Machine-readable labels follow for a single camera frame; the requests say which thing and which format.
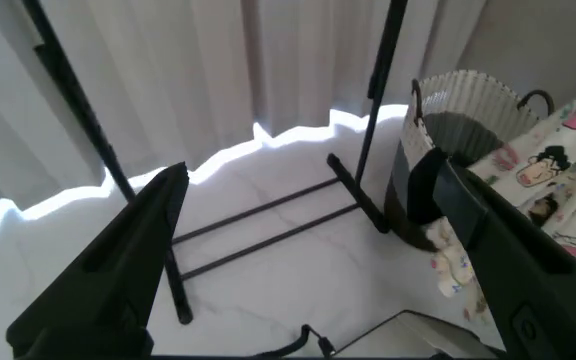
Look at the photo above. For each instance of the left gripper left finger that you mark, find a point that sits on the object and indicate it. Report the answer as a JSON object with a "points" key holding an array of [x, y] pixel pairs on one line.
{"points": [[103, 280]]}

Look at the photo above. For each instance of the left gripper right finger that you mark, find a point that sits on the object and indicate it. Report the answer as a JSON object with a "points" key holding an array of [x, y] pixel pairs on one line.
{"points": [[533, 280]]}

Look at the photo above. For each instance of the cream printed garment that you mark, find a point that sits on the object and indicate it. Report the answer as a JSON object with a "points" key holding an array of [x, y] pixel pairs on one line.
{"points": [[543, 170]]}

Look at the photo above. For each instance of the black clothes rack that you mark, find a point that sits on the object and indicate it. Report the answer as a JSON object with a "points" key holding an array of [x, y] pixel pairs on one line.
{"points": [[363, 200]]}

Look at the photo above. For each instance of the white laundry basket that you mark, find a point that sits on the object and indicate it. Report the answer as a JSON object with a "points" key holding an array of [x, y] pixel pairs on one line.
{"points": [[468, 95]]}

